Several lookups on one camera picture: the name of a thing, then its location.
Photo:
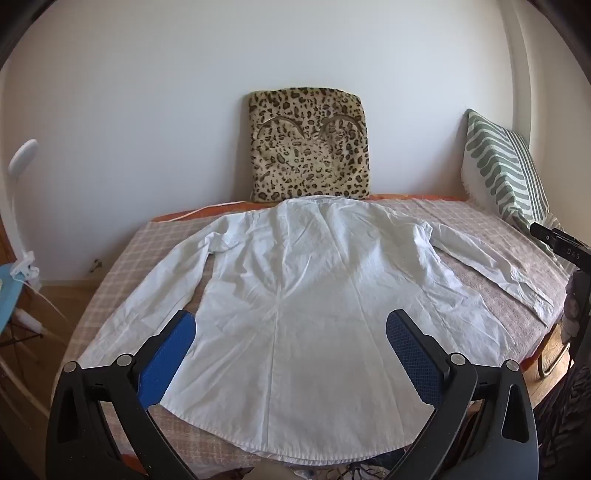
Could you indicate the white clip lamp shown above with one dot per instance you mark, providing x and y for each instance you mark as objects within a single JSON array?
[{"x": 23, "y": 157}]

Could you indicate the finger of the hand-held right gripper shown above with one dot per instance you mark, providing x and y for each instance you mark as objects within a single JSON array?
[{"x": 545, "y": 232}]

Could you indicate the person's dark patterned skirt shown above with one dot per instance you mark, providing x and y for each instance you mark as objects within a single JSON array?
[{"x": 568, "y": 415}]

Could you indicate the teal ironing board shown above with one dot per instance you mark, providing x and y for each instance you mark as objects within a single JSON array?
[{"x": 7, "y": 295}]

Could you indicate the leopard print cushion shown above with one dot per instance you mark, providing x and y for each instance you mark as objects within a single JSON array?
[{"x": 300, "y": 147}]

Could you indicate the white long-sleeved shirt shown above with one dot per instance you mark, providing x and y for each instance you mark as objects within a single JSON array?
[{"x": 300, "y": 300}]

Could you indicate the curved wooden frame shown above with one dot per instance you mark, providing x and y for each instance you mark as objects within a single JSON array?
[{"x": 551, "y": 364}]

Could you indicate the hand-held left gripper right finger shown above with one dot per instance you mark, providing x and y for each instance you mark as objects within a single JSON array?
[{"x": 413, "y": 355}]

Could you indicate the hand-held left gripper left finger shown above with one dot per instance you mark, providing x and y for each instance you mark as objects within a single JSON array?
[{"x": 171, "y": 350}]

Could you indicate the green striped pillow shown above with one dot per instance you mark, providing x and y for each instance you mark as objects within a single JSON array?
[{"x": 498, "y": 161}]

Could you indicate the orange bedsheet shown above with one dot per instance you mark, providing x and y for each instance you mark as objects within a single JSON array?
[{"x": 415, "y": 197}]

